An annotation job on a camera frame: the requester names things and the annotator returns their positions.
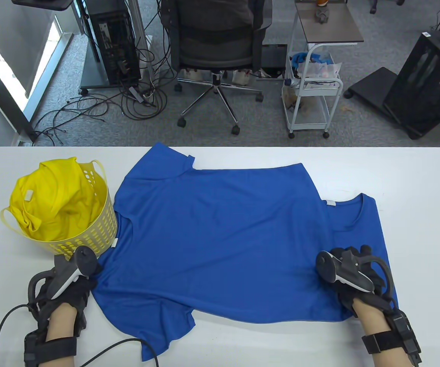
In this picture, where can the person's right hand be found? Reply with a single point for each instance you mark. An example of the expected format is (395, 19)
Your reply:
(351, 300)

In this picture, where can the person's left hand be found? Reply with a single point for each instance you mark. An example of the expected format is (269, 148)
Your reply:
(76, 292)

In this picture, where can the black and white hand controller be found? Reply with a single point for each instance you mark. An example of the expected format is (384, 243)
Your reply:
(86, 262)
(325, 263)

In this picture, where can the blue t-shirt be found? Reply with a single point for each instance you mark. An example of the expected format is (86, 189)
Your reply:
(357, 221)
(223, 229)

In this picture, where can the yellow t-shirt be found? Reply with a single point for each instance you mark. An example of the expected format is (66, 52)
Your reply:
(51, 198)

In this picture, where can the person's right forearm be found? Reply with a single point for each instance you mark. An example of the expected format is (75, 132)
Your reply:
(372, 321)

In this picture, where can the yellow perforated laundry basket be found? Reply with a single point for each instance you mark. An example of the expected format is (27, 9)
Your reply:
(101, 225)

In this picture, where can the white rolling cart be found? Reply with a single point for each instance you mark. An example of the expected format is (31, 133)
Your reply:
(307, 122)

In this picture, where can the grey power strip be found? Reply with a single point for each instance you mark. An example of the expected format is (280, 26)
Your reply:
(136, 94)

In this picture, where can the brown fuzzy item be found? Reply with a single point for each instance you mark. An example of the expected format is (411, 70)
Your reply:
(291, 99)

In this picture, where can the black rolling platform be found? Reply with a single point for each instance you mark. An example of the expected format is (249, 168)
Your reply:
(372, 86)

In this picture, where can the grey computer trolley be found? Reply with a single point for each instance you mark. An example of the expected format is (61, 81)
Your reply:
(90, 76)

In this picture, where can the black mesh computer case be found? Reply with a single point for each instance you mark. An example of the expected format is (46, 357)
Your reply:
(422, 84)

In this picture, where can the clear plastic bags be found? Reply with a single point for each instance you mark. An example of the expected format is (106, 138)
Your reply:
(321, 70)

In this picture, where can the blue cloth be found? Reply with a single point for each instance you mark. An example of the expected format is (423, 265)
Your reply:
(300, 58)

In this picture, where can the black computer tower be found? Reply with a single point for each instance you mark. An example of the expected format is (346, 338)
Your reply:
(112, 42)

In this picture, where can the black box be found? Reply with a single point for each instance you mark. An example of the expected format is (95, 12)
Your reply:
(273, 55)

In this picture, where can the brown side table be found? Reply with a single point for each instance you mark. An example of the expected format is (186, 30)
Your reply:
(338, 26)

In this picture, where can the silver desk column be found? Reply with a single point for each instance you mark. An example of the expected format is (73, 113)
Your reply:
(137, 23)

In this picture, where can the grey crumpled glove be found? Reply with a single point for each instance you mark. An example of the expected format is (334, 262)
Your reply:
(322, 15)

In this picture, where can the black desk top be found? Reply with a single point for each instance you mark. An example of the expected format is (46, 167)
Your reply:
(44, 4)

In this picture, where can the orange object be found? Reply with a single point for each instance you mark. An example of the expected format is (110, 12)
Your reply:
(322, 2)

